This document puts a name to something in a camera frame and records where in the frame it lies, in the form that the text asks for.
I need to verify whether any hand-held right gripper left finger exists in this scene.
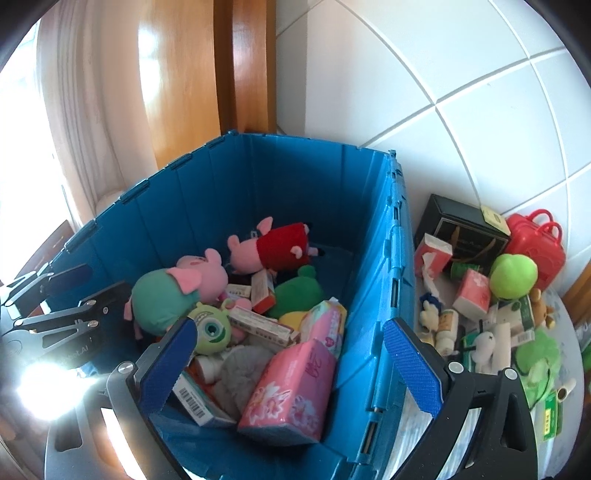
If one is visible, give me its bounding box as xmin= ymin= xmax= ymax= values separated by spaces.
xmin=44 ymin=316 xmax=199 ymax=480

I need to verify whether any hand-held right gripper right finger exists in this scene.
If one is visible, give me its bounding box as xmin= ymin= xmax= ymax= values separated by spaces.
xmin=384 ymin=318 xmax=539 ymax=480

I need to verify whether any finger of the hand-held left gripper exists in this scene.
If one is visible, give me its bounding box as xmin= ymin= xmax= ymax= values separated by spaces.
xmin=11 ymin=281 xmax=134 ymax=335
xmin=0 ymin=264 xmax=93 ymax=309

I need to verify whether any white barcode box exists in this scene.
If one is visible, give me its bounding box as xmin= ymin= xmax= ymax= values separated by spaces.
xmin=173 ymin=371 xmax=238 ymax=428

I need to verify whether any pink pig plush teal body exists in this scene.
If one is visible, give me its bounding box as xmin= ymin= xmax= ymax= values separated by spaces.
xmin=122 ymin=248 xmax=230 ymax=340

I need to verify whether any green one-eyed monster plush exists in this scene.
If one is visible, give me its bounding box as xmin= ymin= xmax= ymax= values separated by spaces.
xmin=187 ymin=302 xmax=232 ymax=355

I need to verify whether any grey fluffy plush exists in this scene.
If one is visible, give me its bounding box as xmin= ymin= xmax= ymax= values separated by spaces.
xmin=213 ymin=346 xmax=274 ymax=416

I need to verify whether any pink printed soft pack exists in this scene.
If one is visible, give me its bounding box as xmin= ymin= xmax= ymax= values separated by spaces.
xmin=300 ymin=300 xmax=348 ymax=358

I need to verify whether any long red and white box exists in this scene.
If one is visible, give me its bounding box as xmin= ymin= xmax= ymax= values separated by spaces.
xmin=228 ymin=307 xmax=301 ymax=344

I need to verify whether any short red and white box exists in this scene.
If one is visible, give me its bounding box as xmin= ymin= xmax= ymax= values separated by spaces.
xmin=250 ymin=270 xmax=277 ymax=315

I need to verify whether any large pink tissue pack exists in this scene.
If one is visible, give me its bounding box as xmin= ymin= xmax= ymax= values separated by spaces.
xmin=238 ymin=339 xmax=338 ymax=446

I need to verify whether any green frog plush cloth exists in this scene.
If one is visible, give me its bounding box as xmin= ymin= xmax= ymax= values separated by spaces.
xmin=515 ymin=330 xmax=561 ymax=409

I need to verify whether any green frog plush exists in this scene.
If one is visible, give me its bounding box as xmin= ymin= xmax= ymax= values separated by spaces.
xmin=267 ymin=264 xmax=324 ymax=320

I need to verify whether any pink pig plush red dress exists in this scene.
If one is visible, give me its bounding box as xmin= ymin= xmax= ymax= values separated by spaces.
xmin=226 ymin=218 xmax=319 ymax=273

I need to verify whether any blue plastic storage crate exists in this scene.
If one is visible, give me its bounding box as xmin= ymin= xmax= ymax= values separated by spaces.
xmin=34 ymin=130 xmax=416 ymax=480

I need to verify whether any white pill bottle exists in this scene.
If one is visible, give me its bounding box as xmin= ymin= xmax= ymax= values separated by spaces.
xmin=436 ymin=309 xmax=460 ymax=356

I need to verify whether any small white and blue plush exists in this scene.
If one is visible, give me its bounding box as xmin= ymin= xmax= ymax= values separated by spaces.
xmin=419 ymin=293 xmax=445 ymax=330

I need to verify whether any green pouch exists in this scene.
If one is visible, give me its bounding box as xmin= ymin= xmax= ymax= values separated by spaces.
xmin=462 ymin=332 xmax=481 ymax=365

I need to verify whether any white paper roll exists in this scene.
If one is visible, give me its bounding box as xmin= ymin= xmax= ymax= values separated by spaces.
xmin=492 ymin=322 xmax=512 ymax=370

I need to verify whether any small pink tissue pack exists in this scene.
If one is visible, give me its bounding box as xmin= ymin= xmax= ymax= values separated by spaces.
xmin=452 ymin=269 xmax=491 ymax=319

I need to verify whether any green and white box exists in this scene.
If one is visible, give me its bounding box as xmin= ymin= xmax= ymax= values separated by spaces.
xmin=496 ymin=295 xmax=536 ymax=344

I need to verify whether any red and white tissue box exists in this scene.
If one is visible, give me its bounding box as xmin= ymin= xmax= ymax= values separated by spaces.
xmin=414 ymin=234 xmax=453 ymax=296

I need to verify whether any brown bear plush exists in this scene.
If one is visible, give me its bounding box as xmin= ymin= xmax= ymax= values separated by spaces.
xmin=529 ymin=288 xmax=557 ymax=328

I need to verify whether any black gift box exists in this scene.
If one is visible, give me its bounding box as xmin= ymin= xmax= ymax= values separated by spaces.
xmin=414 ymin=194 xmax=511 ymax=278

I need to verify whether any white curtain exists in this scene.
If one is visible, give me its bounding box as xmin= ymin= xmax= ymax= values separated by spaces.
xmin=37 ymin=0 xmax=158 ymax=222

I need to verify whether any red toy suitcase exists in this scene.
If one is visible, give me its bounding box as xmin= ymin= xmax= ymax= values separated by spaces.
xmin=505 ymin=209 xmax=566 ymax=291

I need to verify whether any beige card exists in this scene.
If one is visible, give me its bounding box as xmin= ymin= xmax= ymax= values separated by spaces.
xmin=480 ymin=204 xmax=506 ymax=230

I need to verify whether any glossy wooden panel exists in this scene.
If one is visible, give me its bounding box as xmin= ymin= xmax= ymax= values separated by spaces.
xmin=124 ymin=0 xmax=232 ymax=185

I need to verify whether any wooden frame pillar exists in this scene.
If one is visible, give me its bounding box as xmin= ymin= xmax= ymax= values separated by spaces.
xmin=213 ymin=0 xmax=278 ymax=134

